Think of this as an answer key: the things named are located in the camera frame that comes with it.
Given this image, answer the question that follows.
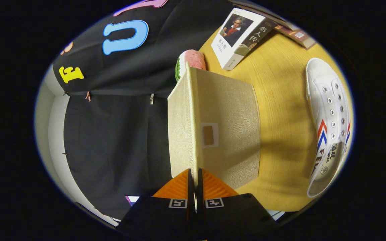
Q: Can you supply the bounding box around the white canvas shoe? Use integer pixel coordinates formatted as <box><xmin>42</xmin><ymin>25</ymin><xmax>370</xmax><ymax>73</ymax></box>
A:
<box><xmin>305</xmin><ymin>58</ymin><xmax>351</xmax><ymax>198</ymax></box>

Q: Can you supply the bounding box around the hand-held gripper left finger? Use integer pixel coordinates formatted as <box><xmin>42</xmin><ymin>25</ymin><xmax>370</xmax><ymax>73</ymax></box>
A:
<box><xmin>116</xmin><ymin>168</ymin><xmax>195</xmax><ymax>237</ymax></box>

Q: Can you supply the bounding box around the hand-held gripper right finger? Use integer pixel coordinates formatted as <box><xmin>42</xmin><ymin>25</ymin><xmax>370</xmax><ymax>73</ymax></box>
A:
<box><xmin>196</xmin><ymin>168</ymin><xmax>279</xmax><ymax>237</ymax></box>

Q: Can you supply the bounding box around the white portrait cover book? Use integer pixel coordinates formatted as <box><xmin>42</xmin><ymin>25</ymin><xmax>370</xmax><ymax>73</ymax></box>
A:
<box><xmin>211</xmin><ymin>8</ymin><xmax>275</xmax><ymax>71</ymax></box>

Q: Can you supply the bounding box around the brown book with white label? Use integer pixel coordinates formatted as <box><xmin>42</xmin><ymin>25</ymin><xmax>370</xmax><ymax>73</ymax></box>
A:
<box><xmin>273</xmin><ymin>23</ymin><xmax>317</xmax><ymax>51</ymax></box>

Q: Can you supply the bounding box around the watermelon slice plush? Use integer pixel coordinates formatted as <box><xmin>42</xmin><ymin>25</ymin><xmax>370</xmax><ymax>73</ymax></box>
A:
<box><xmin>175</xmin><ymin>50</ymin><xmax>207</xmax><ymax>82</ymax></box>

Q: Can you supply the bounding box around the beige fabric storage box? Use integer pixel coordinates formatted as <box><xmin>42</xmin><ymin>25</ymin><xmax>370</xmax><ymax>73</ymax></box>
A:
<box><xmin>167</xmin><ymin>62</ymin><xmax>261</xmax><ymax>189</ymax></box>

